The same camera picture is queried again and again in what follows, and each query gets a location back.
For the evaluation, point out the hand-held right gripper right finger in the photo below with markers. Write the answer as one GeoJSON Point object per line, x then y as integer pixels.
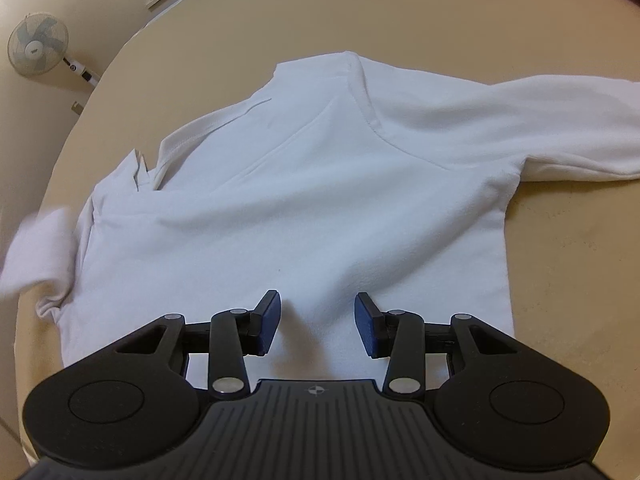
{"type": "Point", "coordinates": [364, 325]}

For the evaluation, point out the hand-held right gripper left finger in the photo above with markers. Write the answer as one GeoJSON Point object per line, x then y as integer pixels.
{"type": "Point", "coordinates": [270, 322]}

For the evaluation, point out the white long-sleeved shirt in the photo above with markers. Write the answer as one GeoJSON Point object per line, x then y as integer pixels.
{"type": "Point", "coordinates": [300, 200]}

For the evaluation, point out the white standing fan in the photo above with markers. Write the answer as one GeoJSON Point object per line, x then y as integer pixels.
{"type": "Point", "coordinates": [37, 45]}

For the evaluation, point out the small wall socket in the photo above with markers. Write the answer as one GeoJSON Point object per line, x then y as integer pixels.
{"type": "Point", "coordinates": [76, 109]}

